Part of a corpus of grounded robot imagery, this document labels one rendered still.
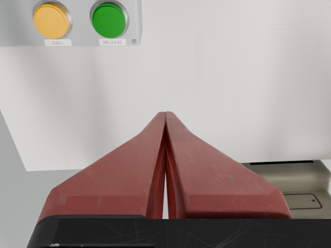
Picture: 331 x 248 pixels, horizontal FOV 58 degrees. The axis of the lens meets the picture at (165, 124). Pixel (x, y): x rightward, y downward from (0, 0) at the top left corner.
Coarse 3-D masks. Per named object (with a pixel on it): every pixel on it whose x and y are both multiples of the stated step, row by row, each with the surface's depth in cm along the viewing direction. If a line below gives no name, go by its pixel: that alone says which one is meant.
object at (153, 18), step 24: (144, 0) 45; (168, 0) 45; (192, 0) 45; (216, 0) 45; (240, 0) 45; (264, 0) 45; (288, 0) 45; (312, 0) 45; (144, 24) 47; (168, 24) 47; (192, 24) 47; (216, 24) 47; (240, 24) 47; (264, 24) 47; (288, 24) 47; (312, 24) 47
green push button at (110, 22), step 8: (96, 8) 35; (104, 8) 35; (112, 8) 35; (120, 8) 35; (96, 16) 35; (104, 16) 35; (112, 16) 35; (120, 16) 35; (96, 24) 36; (104, 24) 36; (112, 24) 36; (120, 24) 36; (104, 32) 36; (112, 32) 36; (120, 32) 36
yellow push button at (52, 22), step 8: (40, 8) 35; (48, 8) 35; (56, 8) 35; (40, 16) 35; (48, 16) 35; (56, 16) 35; (64, 16) 35; (40, 24) 36; (48, 24) 36; (56, 24) 36; (64, 24) 36; (40, 32) 37; (48, 32) 36; (56, 32) 36; (64, 32) 37
